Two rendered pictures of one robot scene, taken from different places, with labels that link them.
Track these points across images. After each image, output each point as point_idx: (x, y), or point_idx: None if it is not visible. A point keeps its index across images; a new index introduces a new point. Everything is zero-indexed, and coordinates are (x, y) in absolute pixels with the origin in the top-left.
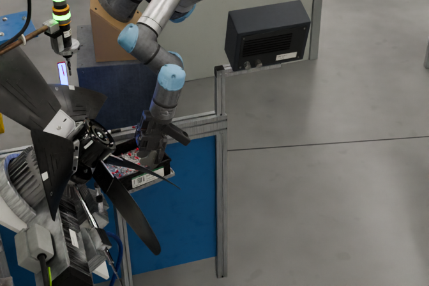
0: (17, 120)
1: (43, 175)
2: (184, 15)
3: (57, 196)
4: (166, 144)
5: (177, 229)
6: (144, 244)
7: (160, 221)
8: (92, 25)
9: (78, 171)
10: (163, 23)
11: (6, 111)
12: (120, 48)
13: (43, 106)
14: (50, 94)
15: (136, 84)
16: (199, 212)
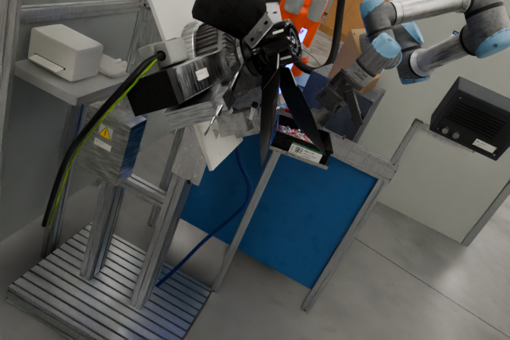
0: None
1: None
2: (415, 78)
3: (214, 13)
4: (335, 160)
5: (298, 241)
6: (267, 234)
7: (290, 224)
8: (344, 44)
9: (254, 55)
10: (407, 15)
11: None
12: None
13: None
14: None
15: (344, 110)
16: (322, 240)
